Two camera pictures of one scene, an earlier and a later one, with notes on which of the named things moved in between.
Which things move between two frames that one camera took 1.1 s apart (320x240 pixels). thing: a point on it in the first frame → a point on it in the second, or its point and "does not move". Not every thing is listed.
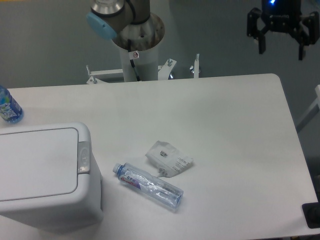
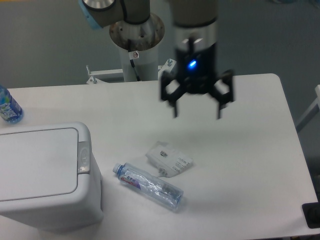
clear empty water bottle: x=150 y=185 does not move
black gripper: x=283 y=16 → x=195 y=49
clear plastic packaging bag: x=168 y=162 does not move
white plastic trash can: x=49 y=176 does not move
